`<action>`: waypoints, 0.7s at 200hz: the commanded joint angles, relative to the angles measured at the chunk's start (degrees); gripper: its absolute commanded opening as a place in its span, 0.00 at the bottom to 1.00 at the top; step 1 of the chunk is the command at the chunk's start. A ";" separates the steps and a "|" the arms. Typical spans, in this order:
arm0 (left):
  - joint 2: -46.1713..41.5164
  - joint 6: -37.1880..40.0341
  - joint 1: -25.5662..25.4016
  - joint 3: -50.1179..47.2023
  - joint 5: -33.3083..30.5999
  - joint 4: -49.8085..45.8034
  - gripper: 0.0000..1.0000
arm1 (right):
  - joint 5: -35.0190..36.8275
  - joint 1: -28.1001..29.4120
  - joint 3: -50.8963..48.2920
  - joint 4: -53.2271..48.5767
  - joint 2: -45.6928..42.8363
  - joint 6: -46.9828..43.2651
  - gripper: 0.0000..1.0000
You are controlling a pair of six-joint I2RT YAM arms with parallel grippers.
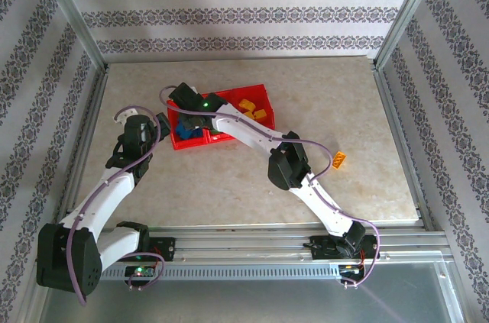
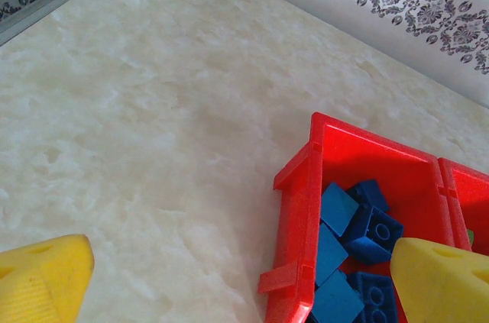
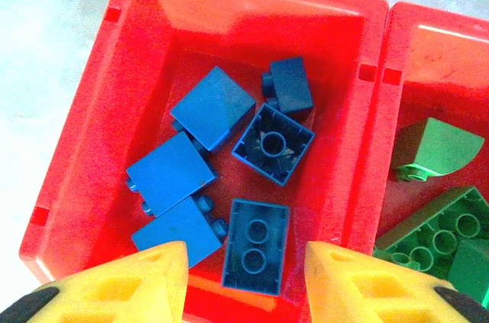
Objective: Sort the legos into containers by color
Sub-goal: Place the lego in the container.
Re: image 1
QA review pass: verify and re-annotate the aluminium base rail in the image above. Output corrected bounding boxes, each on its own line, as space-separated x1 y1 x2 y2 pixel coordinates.
37 226 449 263

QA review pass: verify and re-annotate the left controller board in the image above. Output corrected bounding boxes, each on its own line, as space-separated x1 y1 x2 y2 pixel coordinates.
125 265 157 278

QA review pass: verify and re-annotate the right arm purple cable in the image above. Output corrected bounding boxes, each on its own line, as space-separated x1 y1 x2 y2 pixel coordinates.
159 85 382 289

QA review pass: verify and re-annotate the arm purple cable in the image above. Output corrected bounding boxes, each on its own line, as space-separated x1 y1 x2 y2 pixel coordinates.
159 85 382 289
70 107 166 307

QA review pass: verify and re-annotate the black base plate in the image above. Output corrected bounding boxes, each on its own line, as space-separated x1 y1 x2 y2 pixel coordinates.
311 234 380 262
147 237 177 263

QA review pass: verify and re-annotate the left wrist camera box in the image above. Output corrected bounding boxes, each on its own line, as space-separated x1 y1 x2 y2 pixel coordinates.
112 108 139 125

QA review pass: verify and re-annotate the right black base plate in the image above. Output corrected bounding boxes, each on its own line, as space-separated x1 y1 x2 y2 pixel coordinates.
311 234 380 262

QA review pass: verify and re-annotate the aluminium frame post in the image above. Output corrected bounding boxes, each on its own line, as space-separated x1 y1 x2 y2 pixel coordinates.
32 0 108 70
374 0 448 68

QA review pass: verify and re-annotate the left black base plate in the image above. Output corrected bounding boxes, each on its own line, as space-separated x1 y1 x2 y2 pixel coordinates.
147 237 177 263

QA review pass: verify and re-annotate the perforated metal cable tray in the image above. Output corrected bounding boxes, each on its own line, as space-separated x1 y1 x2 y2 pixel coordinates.
99 264 343 281

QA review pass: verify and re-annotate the grey metal sheet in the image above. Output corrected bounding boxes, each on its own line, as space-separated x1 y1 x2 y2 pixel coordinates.
36 261 465 323

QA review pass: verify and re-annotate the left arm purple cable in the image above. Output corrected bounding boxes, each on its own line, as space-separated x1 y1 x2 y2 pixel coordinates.
70 107 166 307

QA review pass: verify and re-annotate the aluminium side rail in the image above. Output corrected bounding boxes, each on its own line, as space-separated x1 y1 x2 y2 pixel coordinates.
371 63 435 231
55 66 110 232

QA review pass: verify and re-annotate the orange flat lego brick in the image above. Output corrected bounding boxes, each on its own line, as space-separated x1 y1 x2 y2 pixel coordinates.
330 150 348 170

